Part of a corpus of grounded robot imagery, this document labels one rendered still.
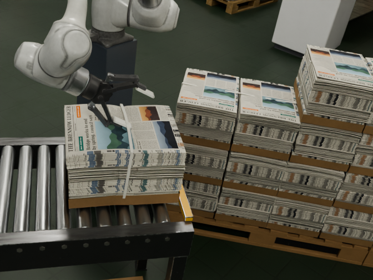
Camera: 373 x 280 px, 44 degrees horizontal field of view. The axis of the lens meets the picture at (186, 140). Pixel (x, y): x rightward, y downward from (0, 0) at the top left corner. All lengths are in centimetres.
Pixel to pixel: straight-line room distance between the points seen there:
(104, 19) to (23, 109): 158
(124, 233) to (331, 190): 127
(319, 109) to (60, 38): 131
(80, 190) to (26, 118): 200
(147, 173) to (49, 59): 50
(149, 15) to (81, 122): 68
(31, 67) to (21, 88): 249
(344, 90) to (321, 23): 284
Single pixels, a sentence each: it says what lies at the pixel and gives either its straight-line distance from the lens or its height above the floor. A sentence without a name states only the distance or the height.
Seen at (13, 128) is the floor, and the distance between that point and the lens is 340.
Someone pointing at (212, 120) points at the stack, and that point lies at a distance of 219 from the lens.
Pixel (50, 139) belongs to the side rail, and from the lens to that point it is 190.
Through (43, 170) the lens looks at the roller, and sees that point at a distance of 174.
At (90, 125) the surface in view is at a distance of 156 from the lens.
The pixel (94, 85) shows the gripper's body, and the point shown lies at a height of 120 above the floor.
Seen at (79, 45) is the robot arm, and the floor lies 140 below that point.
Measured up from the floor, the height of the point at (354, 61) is 107.
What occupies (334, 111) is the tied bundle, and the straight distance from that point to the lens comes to 220.
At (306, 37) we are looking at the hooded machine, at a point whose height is 24.
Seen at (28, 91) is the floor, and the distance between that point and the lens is 382.
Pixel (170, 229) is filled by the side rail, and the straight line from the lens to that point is 155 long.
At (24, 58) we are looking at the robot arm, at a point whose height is 129.
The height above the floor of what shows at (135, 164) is 98.
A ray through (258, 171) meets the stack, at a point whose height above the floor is 52.
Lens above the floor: 190
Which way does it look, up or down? 34 degrees down
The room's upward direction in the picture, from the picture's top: 10 degrees clockwise
